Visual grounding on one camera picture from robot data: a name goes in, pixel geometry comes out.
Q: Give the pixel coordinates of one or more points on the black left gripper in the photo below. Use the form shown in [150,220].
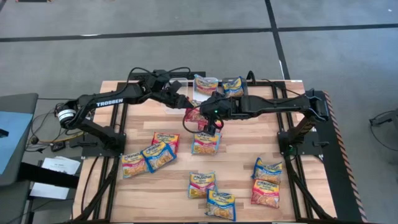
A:
[169,95]

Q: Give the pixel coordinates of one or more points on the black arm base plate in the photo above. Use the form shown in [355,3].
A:
[311,144]
[90,151]

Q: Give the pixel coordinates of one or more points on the dark blue Maruchan ramen packet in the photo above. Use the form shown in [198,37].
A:
[233,87]
[220,205]
[267,171]
[158,157]

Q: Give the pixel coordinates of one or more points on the small black box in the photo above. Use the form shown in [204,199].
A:
[58,146]

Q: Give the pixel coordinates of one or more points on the grey desk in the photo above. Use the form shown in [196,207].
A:
[18,102]

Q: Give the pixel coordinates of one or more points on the white paper sheet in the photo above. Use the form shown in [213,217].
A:
[60,165]
[49,190]

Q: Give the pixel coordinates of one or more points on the small black object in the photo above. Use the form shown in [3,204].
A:
[3,133]

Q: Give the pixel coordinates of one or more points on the blue mat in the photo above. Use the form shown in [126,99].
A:
[15,146]

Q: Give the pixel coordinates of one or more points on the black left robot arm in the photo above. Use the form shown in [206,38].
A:
[109,102]

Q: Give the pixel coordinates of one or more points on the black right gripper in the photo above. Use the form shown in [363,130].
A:
[217,105]

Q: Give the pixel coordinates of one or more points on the black flat bar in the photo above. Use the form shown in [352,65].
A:
[46,175]

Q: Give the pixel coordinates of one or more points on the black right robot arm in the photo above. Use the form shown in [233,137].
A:
[273,105]

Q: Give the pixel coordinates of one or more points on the black aluminium table frame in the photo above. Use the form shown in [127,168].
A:
[125,121]

